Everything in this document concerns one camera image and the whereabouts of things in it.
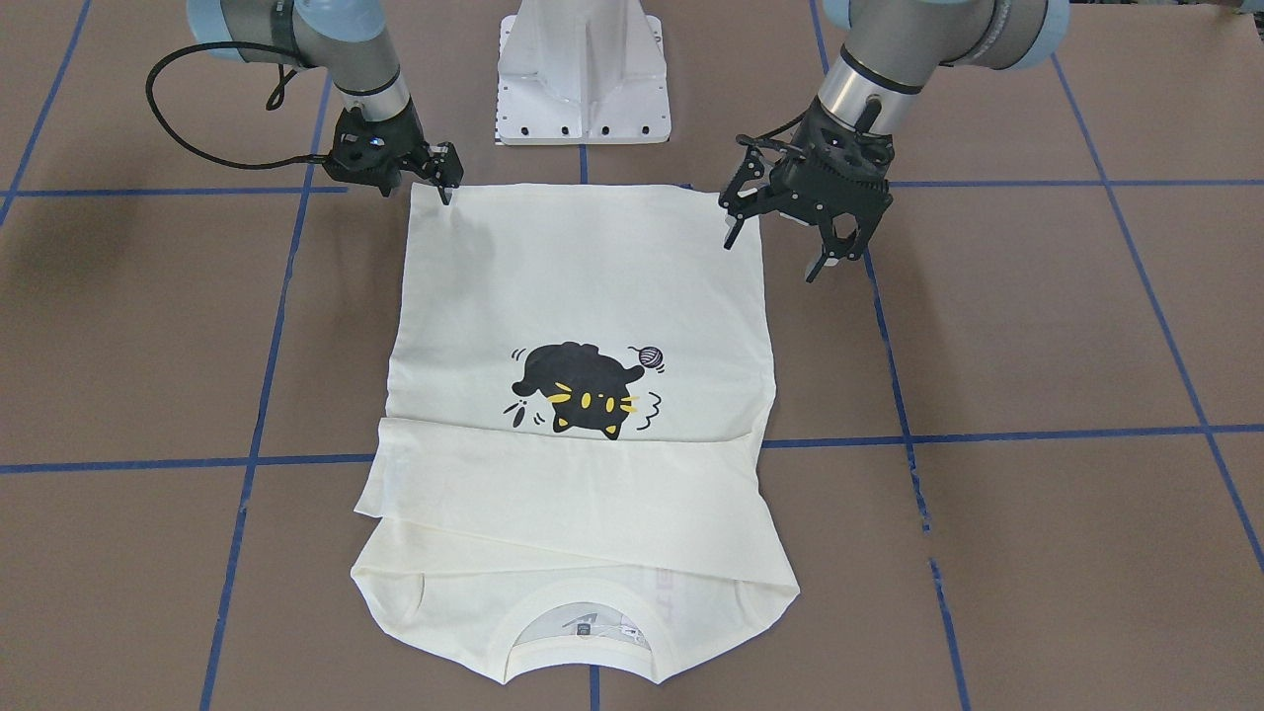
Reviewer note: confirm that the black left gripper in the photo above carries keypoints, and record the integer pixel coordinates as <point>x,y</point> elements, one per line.
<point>780,184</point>

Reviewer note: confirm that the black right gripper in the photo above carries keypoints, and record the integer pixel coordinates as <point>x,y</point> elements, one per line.
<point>403,129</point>

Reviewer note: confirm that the cream long-sleeve cat shirt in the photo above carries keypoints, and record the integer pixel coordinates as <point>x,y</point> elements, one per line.
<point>576,403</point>

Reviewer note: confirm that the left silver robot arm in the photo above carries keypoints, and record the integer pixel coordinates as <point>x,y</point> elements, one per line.
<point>893,47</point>

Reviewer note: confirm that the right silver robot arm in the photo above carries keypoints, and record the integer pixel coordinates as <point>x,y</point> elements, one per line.
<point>347,38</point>

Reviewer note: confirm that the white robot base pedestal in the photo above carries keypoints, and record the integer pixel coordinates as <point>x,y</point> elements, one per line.
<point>582,72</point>

